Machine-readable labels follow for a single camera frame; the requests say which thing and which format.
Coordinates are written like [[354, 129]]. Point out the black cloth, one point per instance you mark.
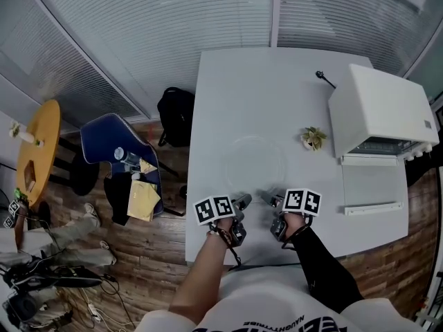
[[119, 199]]

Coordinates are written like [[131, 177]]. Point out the small yellow snack packet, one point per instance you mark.
[[147, 166]]

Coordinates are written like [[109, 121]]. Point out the white toaster oven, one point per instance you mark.
[[377, 116]]

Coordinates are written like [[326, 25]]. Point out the blue chair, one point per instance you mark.
[[100, 133]]

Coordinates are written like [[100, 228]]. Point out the person's left forearm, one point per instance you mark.
[[199, 278]]

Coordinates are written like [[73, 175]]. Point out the black power plug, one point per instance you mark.
[[322, 76]]

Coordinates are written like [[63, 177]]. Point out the black round stool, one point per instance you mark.
[[84, 175]]

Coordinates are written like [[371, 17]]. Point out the black backpack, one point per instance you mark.
[[176, 116]]

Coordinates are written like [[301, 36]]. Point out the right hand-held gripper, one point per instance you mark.
[[301, 202]]

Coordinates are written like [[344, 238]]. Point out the clear plastic water bottle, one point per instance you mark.
[[126, 156]]

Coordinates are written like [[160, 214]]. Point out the white power strip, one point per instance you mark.
[[94, 311]]

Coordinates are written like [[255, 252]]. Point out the yellow paper envelope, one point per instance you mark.
[[143, 199]]

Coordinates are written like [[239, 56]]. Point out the black office chair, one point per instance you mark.
[[76, 280]]

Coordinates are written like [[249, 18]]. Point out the black round object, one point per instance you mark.
[[183, 192]]

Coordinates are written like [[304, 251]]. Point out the clear glass round plate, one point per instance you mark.
[[256, 164]]

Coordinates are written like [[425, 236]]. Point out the person's left hand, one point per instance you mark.
[[223, 224]]

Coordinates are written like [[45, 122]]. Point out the person's right hand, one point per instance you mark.
[[294, 222]]

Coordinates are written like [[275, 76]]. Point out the small potted plant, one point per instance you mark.
[[313, 138]]

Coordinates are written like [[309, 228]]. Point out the yellow round table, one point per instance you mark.
[[41, 140]]

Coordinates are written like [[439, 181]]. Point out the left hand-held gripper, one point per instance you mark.
[[211, 211]]

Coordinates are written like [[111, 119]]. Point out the person's right forearm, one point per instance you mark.
[[322, 268]]

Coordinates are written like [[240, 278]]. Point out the person's white printed shirt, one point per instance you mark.
[[270, 299]]

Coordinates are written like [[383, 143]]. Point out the small green object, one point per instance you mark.
[[19, 194]]

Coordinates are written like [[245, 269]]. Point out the white vase with flowers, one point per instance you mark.
[[24, 134]]

